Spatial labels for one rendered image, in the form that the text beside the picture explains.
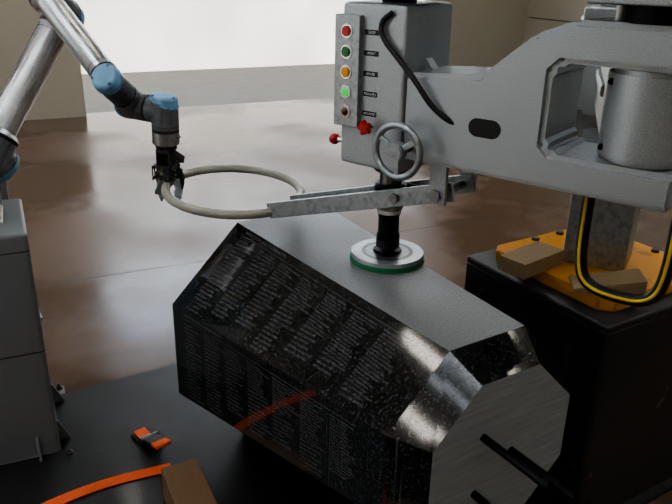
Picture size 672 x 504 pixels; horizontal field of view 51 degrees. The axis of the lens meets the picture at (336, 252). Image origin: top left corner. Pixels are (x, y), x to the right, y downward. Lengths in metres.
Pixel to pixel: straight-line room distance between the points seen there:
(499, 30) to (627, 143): 9.01
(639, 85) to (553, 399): 0.77
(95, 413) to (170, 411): 0.29
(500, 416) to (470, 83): 0.78
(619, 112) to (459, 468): 0.86
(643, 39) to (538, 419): 0.91
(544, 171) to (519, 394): 0.52
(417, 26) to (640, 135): 0.60
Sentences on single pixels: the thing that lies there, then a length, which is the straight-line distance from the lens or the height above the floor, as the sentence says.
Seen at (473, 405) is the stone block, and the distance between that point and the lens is 1.65.
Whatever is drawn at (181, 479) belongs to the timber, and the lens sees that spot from 2.41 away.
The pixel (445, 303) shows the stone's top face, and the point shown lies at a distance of 1.86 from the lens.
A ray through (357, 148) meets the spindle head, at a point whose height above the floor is 1.20.
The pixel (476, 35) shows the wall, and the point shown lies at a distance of 10.36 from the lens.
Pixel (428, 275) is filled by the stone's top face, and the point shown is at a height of 0.85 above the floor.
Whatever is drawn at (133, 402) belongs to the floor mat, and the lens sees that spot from 3.02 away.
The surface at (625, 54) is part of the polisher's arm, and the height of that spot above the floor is 1.50.
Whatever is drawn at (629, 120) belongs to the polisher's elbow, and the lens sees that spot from 1.61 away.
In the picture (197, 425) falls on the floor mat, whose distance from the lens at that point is 2.84.
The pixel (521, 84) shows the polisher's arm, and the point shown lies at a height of 1.42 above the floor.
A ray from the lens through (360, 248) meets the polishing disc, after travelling 2.11.
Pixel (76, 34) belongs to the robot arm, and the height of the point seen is 1.43.
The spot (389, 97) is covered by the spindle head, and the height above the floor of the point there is 1.34.
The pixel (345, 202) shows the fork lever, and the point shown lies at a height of 1.02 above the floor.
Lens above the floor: 1.66
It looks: 22 degrees down
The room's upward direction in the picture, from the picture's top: 1 degrees clockwise
